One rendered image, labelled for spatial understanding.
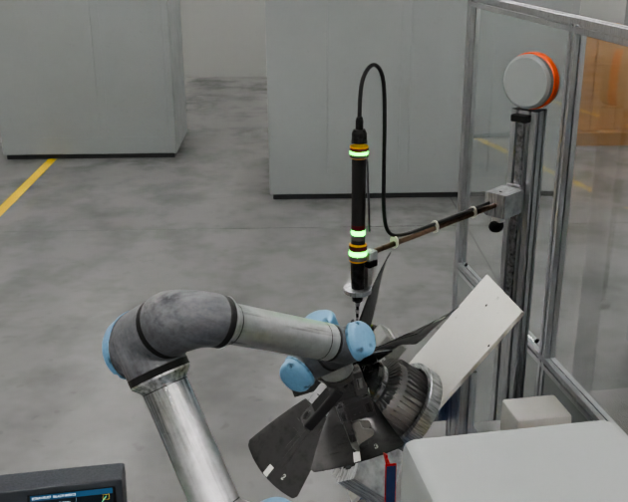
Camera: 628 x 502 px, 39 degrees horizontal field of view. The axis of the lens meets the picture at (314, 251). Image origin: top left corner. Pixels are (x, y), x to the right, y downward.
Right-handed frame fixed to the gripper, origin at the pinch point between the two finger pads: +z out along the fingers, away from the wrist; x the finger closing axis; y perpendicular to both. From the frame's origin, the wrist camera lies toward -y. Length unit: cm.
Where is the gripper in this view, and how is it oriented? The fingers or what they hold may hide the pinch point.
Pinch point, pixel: (354, 447)
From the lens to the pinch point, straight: 210.6
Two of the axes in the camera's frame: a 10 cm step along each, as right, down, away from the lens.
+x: -1.7, -3.5, 9.2
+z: 3.0, 8.7, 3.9
